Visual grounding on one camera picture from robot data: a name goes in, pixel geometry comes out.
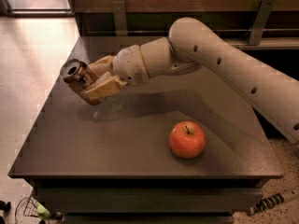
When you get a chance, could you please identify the right metal bracket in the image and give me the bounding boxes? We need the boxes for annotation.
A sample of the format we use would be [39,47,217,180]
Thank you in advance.
[247,0,276,46]

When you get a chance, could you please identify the orange soda can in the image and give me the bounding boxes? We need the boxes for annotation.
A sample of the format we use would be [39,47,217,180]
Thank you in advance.
[60,59,99,105]

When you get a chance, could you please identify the red apple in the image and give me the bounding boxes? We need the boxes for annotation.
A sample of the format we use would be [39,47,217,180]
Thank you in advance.
[169,121,206,159]

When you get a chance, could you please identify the dark grey table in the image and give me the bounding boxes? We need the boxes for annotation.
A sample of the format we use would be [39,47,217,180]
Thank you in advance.
[7,35,284,224]

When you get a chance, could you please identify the wire basket with green item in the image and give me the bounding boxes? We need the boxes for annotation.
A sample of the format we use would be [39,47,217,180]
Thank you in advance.
[14,196,64,224]

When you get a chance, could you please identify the left metal bracket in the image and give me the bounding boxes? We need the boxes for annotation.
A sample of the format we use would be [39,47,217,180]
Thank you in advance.
[112,0,128,36]

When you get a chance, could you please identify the black white striped tool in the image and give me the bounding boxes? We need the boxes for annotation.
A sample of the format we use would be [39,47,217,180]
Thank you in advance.
[248,187,299,216]

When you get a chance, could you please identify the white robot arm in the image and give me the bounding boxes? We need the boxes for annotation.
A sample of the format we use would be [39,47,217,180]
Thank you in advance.
[83,18,299,144]

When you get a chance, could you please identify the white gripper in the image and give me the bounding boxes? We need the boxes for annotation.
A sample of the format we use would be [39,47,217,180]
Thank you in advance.
[81,45,150,105]

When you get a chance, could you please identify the wooden wall shelf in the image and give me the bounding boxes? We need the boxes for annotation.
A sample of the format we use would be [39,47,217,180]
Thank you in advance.
[68,0,299,49]

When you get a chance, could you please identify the metal bracket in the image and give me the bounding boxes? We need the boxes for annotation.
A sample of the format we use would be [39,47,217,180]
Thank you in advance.
[112,0,128,36]
[247,0,276,46]

